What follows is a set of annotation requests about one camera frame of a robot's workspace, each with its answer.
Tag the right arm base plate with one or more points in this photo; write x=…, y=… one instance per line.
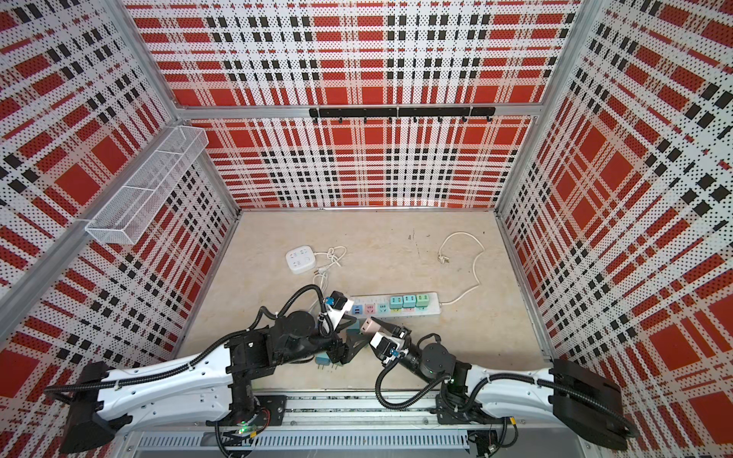
x=448, y=412

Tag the aluminium front rail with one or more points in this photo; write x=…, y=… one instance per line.
x=338, y=408

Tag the pink plug adapter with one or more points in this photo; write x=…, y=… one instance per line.
x=369, y=327

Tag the teal plug adapter front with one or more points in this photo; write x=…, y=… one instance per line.
x=396, y=302

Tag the green plug adapter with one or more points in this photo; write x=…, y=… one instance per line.
x=423, y=301

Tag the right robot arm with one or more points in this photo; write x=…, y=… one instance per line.
x=565, y=392

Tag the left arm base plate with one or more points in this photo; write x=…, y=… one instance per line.
x=267, y=411

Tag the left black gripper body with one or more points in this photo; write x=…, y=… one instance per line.
x=318, y=343

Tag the white square power strip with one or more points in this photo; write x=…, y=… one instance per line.
x=301, y=260

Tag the teal plug adapter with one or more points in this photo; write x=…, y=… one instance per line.
x=396, y=302
x=322, y=361
x=409, y=301

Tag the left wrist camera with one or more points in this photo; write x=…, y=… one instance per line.
x=337, y=306

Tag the long white power strip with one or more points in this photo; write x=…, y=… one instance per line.
x=377, y=306

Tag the black hook rail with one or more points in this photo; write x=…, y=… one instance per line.
x=403, y=112

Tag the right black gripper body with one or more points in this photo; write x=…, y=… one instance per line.
x=419, y=356

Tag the white wire basket shelf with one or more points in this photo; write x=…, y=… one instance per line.
x=129, y=213

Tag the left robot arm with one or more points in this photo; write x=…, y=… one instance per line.
x=214, y=386

